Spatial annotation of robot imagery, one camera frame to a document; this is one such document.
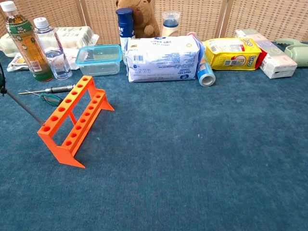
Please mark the orange test tube rack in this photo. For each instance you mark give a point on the orange test tube rack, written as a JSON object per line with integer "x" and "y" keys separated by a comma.
{"x": 65, "y": 154}

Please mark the silver black precision screwdriver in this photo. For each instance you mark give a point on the silver black precision screwdriver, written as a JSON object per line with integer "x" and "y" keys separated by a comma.
{"x": 60, "y": 89}

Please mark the blue felt table cover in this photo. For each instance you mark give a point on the blue felt table cover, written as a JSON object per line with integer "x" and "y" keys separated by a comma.
{"x": 180, "y": 156}

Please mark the white wet wipes pack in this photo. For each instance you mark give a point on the white wet wipes pack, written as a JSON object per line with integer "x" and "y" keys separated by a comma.
{"x": 163, "y": 60}

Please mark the blue plastic wrap roll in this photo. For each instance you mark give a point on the blue plastic wrap roll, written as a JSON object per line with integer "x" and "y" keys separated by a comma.
{"x": 205, "y": 74}

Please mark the clear container blue lid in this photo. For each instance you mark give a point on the clear container blue lid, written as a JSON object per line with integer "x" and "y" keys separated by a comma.
{"x": 99, "y": 60}

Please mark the white sauce bottle clear cap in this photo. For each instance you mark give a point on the white sauce bottle clear cap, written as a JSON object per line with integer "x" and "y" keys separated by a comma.
{"x": 170, "y": 27}

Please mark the blue spray can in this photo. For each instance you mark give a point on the blue spray can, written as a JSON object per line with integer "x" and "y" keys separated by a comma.
{"x": 125, "y": 26}

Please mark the brown capybara plush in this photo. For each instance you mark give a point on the brown capybara plush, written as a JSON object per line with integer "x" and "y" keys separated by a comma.
{"x": 146, "y": 19}

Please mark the yellow Lipo biscuit pack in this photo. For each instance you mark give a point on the yellow Lipo biscuit pack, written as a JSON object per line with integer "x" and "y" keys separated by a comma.
{"x": 233, "y": 55}

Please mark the clear water bottle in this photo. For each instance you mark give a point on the clear water bottle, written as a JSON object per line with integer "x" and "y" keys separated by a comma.
{"x": 57, "y": 62}

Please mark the woven rattan folding screen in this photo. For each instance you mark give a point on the woven rattan folding screen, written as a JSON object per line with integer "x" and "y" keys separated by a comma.
{"x": 204, "y": 16}

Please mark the white toilet paper pack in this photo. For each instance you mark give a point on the white toilet paper pack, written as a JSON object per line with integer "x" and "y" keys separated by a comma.
{"x": 74, "y": 37}

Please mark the pastel tissue box pack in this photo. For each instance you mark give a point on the pastel tissue box pack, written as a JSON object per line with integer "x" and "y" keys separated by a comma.
{"x": 276, "y": 62}

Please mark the green tea bottle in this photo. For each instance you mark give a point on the green tea bottle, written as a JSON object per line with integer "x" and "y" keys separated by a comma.
{"x": 31, "y": 53}

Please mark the pale green lint roller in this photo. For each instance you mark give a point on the pale green lint roller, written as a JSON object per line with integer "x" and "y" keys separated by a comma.
{"x": 297, "y": 53}

